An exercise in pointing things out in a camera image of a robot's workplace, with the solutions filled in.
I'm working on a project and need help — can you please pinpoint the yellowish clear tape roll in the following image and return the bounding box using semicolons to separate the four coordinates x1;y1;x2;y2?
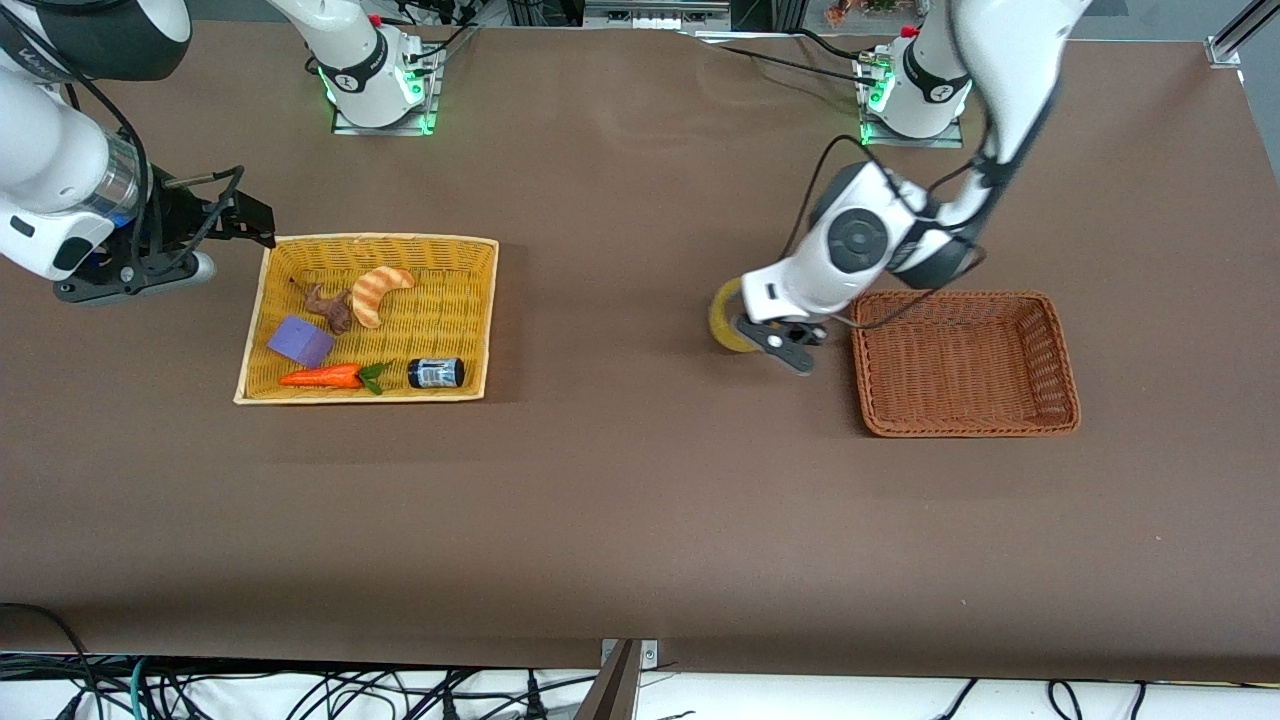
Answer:
707;277;763;355

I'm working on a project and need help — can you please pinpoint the brown toy root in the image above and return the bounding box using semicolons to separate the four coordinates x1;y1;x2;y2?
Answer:
290;277;355;336

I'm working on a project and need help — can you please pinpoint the purple foam block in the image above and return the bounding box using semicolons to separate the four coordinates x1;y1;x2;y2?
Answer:
266;315;337;369

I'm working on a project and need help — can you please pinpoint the toy croissant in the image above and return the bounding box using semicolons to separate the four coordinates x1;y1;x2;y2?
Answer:
351;266;418;330

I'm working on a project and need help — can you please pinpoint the orange toy carrot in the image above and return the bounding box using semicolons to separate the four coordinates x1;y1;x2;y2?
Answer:
278;362;393;396

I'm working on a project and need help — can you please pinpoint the brown wicker basket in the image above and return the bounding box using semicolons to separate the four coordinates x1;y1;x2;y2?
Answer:
850;290;1082;438

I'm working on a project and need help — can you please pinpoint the yellow wicker tray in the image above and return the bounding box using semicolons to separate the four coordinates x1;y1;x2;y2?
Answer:
233;233;500;406

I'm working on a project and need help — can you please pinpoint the small black jar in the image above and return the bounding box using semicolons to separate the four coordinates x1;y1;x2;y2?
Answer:
407;357;466;390

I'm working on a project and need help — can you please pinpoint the grey equipment box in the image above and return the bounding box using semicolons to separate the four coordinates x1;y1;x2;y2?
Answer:
582;0;733;31

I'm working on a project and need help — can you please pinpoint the dark table support beam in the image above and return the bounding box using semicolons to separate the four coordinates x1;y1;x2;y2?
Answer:
574;640;643;720

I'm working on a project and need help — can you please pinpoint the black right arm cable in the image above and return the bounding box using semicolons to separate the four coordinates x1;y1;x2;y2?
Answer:
0;10;247;286

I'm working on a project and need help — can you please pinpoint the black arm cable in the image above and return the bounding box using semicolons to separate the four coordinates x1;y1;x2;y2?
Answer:
0;10;247;286
780;134;993;333

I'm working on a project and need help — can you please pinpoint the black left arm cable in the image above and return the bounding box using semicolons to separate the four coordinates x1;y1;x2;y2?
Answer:
780;134;993;333

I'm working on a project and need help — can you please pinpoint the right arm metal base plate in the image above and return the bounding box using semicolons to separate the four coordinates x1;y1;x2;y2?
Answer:
331;42;443;137

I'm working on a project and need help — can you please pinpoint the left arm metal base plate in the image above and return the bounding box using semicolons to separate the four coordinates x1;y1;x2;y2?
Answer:
853;48;967;150

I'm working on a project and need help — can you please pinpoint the black cable on table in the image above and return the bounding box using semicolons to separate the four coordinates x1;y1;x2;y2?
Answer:
700;28;881;89

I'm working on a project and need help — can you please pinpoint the metal table edge bracket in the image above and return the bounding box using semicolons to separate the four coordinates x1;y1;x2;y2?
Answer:
600;639;660;671

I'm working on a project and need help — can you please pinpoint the black cable loop under table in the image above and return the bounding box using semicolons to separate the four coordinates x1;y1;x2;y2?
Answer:
0;602;106;720

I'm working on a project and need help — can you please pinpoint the aluminium frame profile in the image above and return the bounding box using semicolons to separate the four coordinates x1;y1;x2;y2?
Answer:
1205;0;1280;69

